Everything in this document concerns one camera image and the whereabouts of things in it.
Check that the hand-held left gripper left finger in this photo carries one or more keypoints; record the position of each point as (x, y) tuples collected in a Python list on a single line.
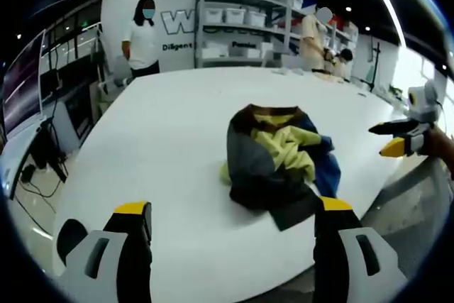
[(106, 257)]

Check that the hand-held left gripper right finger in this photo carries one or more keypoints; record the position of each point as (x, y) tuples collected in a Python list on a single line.
[(351, 257)]

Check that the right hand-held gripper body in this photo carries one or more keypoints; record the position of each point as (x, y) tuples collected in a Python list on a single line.
[(425, 100)]

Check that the multicolour garment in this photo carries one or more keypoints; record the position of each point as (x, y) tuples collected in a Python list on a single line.
[(280, 164)]

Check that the black round stool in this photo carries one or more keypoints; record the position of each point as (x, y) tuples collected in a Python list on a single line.
[(71, 239)]

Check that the black tripod stand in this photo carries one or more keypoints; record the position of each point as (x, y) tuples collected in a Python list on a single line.
[(374, 69)]

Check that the pale yellow cloth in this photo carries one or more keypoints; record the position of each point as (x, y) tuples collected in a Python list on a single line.
[(328, 76)]

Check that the white side desk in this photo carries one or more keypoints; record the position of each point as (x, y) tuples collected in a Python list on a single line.
[(17, 161)]

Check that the grey metal shelving rack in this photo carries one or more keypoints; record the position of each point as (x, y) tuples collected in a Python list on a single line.
[(244, 33)]

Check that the large dark monitor screen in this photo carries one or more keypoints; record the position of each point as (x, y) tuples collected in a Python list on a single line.
[(21, 83)]

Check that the group of white storage bins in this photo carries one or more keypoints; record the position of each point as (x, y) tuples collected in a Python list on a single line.
[(234, 15)]

